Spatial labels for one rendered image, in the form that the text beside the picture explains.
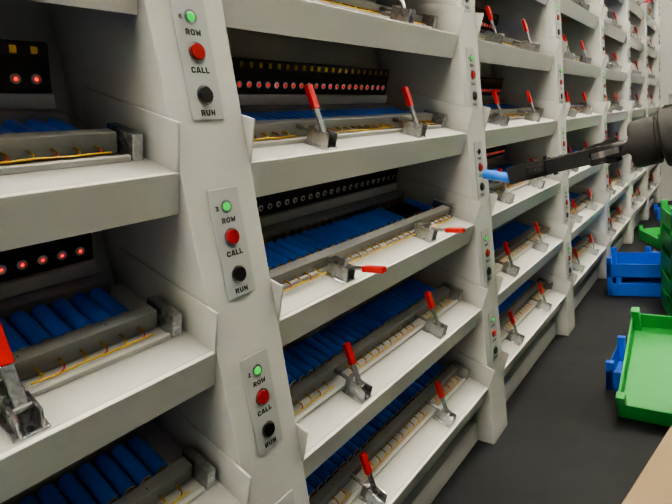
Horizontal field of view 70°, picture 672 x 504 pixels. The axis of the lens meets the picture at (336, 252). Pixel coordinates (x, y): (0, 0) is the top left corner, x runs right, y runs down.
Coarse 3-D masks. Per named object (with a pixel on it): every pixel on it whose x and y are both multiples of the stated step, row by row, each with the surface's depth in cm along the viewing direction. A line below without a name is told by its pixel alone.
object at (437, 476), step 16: (544, 336) 159; (528, 352) 149; (512, 368) 140; (528, 368) 147; (512, 384) 136; (464, 432) 113; (448, 448) 108; (464, 448) 112; (448, 464) 105; (432, 480) 100; (416, 496) 95; (432, 496) 100
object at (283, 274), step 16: (448, 208) 104; (400, 224) 90; (352, 240) 80; (368, 240) 81; (384, 240) 86; (400, 240) 87; (320, 256) 72; (272, 272) 65; (288, 272) 67; (304, 272) 70; (288, 288) 65
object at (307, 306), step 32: (384, 192) 107; (416, 192) 111; (448, 192) 106; (448, 224) 102; (384, 256) 82; (416, 256) 86; (320, 288) 68; (352, 288) 71; (384, 288) 80; (288, 320) 61; (320, 320) 67
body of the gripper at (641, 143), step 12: (636, 120) 75; (648, 120) 74; (636, 132) 74; (648, 132) 73; (612, 144) 76; (624, 144) 75; (636, 144) 74; (648, 144) 73; (612, 156) 76; (636, 156) 74; (648, 156) 74; (660, 156) 74
